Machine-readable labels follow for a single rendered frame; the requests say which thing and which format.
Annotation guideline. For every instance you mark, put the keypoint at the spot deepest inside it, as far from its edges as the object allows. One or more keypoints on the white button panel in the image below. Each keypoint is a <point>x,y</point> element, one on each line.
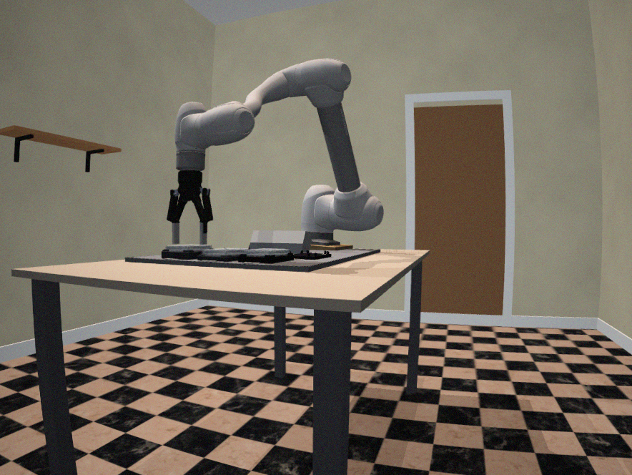
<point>281,239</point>

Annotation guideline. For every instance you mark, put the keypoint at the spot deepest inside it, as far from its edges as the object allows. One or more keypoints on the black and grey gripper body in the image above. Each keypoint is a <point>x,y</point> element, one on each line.
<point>190,179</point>

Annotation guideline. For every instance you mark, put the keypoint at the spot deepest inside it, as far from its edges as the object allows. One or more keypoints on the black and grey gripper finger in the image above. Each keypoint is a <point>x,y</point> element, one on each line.
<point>206,211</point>
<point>175,210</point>

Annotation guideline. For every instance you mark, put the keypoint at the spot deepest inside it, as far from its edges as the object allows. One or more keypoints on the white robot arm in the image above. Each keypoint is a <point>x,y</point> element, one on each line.
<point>351,207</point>

